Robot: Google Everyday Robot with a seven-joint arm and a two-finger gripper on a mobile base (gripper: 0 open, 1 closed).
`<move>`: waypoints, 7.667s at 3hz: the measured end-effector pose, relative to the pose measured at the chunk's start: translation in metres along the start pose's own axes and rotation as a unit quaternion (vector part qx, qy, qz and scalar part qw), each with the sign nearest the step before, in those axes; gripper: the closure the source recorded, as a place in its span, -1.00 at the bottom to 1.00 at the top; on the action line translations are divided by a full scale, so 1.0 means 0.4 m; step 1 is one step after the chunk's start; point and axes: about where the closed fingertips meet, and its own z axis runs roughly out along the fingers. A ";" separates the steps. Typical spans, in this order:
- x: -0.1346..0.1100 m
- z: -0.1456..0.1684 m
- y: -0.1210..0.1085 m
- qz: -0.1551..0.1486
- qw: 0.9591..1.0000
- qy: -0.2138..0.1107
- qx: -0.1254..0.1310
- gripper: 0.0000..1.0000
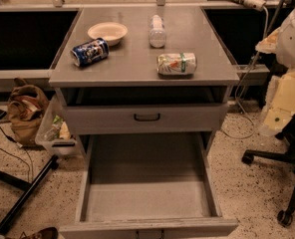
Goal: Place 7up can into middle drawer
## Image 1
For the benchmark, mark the brown paper bag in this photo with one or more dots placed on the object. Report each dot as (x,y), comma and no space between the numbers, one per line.
(27,105)

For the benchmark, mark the closed grey upper drawer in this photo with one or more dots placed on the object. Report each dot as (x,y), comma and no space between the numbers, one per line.
(144,119)

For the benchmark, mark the white paper bowl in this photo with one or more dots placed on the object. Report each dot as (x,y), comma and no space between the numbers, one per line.
(111,32)

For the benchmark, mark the black tripod legs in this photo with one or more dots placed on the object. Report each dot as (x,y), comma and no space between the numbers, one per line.
(27,187)

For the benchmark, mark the clear plastic water bottle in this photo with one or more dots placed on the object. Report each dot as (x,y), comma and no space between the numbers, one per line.
(157,33)

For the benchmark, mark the clear plastic storage bin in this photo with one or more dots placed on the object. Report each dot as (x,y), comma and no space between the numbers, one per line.
(53,133)

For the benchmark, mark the brown object at floor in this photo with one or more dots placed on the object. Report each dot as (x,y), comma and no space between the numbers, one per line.
(47,233)

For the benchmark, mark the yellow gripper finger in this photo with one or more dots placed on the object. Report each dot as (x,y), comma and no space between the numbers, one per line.
(280,104)

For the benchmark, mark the blue soda can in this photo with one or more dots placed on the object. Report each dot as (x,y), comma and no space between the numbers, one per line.
(90,52)

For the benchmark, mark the white green 7up can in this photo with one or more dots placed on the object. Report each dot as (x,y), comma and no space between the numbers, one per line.
(180,64)

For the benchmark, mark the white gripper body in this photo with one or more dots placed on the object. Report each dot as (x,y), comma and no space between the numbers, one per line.
(294,40)

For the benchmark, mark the open grey lower drawer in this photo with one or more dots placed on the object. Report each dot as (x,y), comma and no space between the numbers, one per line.
(147,186)

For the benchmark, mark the grey drawer cabinet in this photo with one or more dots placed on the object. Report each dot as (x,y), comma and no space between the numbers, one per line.
(128,76)

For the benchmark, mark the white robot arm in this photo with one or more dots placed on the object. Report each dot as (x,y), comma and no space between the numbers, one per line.
(285,49)

